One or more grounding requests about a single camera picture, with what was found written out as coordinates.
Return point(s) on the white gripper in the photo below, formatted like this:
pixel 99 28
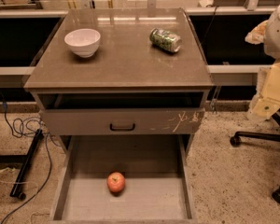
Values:
pixel 278 36

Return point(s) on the red apple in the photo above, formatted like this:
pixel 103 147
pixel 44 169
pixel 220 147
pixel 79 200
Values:
pixel 116 182

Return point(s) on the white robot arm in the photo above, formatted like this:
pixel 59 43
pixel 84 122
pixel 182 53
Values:
pixel 271 42

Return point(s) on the grey drawer cabinet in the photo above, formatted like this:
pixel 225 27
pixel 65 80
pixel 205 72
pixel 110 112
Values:
pixel 127 71

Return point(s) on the open lower drawer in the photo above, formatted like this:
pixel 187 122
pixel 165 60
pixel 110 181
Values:
pixel 156 189

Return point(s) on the green soda can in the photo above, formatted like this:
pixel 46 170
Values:
pixel 166 40

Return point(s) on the black office chair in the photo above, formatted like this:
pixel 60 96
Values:
pixel 270 140

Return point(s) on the white ceramic bowl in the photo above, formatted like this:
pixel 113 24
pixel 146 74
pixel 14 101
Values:
pixel 83 42

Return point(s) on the black stand leg with wheel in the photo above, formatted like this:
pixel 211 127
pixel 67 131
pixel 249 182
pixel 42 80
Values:
pixel 16 191

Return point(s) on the closed upper drawer with handle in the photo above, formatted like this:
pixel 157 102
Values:
pixel 122 121

